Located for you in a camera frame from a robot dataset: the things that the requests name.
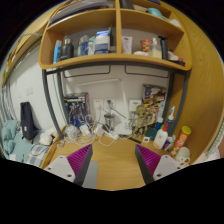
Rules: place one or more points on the colourful model kit box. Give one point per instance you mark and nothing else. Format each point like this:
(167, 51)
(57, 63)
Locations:
(153, 91)

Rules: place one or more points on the plaid bed sheet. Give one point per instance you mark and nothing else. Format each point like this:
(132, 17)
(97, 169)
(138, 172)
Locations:
(37, 156)

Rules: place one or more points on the golden robot figure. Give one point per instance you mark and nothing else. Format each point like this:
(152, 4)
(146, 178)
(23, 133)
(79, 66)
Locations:
(141, 118)

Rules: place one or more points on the teal blanket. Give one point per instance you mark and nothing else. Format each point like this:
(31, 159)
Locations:
(8, 136)

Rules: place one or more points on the black backpack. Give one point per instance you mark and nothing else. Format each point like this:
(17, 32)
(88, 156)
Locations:
(27, 120)

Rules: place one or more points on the white crumpled bag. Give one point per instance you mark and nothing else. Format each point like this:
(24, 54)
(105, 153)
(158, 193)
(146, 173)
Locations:
(45, 138)

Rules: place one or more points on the orange chips can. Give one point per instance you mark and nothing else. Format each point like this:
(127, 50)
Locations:
(180, 140)

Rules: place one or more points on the clear plastic bag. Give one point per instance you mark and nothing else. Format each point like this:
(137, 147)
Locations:
(70, 131)

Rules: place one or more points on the wooden shelf unit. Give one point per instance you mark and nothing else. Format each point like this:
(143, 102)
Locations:
(113, 58)

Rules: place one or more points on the white desk lamp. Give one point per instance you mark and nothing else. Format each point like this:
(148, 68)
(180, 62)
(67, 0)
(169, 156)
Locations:
(124, 129)

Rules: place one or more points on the blue spray bottle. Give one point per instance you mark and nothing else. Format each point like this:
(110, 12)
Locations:
(170, 123)

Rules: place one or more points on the white power strip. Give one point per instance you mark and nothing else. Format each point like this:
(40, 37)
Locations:
(110, 132)

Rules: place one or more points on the white charger block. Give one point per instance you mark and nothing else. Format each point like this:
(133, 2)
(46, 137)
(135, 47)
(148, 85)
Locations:
(84, 129)

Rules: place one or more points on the white pump bottle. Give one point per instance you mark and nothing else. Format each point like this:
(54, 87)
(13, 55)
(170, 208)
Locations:
(160, 138)

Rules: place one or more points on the blue snack packet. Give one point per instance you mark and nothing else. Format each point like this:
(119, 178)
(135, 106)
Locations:
(168, 143)

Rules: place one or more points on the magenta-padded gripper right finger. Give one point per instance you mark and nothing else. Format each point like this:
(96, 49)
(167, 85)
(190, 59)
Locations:
(150, 160)

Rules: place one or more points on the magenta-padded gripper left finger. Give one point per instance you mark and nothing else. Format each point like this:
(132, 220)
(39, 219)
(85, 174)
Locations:
(78, 160)

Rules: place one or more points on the blue model kit box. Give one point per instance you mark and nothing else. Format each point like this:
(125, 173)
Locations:
(76, 110)

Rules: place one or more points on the white mug with face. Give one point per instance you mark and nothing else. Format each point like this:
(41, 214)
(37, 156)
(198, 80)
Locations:
(182, 155)

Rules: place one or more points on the small white desk clock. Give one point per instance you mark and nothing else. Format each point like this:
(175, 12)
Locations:
(146, 139)

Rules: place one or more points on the grey metal cup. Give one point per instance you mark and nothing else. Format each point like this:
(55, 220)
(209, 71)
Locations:
(109, 120)

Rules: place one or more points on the grey mouse pad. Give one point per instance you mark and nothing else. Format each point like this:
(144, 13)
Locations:
(92, 175)

